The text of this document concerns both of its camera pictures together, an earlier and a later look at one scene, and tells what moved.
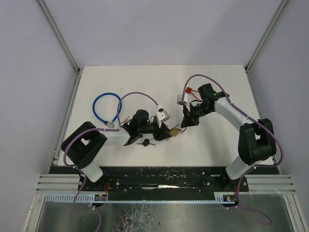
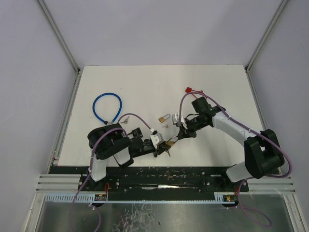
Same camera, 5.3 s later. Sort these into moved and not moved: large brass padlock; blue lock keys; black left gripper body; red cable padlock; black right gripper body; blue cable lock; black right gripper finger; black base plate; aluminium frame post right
Moved: black right gripper finger; large brass padlock; black left gripper body; black right gripper body
Not moved: blue cable lock; black base plate; red cable padlock; blue lock keys; aluminium frame post right
